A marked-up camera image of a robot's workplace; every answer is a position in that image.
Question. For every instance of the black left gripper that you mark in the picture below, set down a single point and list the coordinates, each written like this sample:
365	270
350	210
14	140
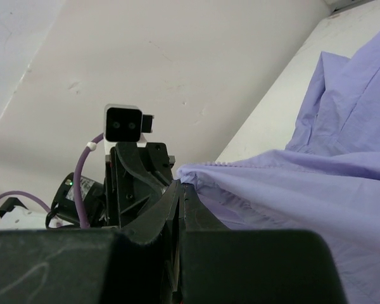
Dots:
135	179

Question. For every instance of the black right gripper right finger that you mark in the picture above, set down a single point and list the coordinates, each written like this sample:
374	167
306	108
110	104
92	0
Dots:
219	265

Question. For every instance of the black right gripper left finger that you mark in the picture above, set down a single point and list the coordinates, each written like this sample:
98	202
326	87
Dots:
137	263

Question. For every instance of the lilac zip-up jacket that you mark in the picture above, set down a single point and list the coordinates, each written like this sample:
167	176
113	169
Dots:
326	179

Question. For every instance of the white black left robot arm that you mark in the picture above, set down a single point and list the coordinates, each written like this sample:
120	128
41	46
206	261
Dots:
90	189

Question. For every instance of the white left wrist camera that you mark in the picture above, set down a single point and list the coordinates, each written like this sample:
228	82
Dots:
125	123

